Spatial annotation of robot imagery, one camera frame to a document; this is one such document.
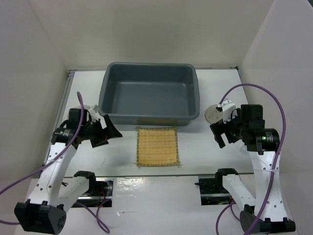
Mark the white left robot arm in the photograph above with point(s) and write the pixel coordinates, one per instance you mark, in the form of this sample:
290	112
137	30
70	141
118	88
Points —
45	209

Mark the bamboo woven mat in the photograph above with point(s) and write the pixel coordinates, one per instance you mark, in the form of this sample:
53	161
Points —
157	147

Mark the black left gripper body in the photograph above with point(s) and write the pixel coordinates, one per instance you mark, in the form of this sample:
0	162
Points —
93	130

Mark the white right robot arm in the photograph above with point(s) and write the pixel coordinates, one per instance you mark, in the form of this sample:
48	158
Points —
264	212

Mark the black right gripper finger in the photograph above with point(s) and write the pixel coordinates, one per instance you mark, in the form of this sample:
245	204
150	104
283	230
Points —
219	140
217	127

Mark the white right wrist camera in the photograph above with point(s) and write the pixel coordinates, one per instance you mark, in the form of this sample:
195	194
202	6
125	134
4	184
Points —
228	110

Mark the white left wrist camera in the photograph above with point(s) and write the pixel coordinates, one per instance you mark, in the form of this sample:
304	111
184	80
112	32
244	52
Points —
93	110

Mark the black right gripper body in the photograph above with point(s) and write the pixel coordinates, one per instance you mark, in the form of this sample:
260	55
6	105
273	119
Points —
233	129

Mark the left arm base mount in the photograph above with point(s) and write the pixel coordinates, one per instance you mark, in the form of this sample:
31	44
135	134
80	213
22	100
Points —
103	191

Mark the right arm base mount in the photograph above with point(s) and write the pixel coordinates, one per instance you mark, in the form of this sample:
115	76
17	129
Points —
211	192

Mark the grey plastic bin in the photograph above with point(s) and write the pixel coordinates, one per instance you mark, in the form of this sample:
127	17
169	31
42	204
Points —
156	94

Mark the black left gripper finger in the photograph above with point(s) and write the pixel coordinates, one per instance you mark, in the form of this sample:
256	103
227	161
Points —
110	130
99	140

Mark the clear glass oval dish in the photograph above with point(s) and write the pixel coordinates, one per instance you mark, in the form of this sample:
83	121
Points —
86	108
212	115

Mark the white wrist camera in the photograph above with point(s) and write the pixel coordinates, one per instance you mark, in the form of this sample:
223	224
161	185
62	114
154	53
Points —
93	110
228	110

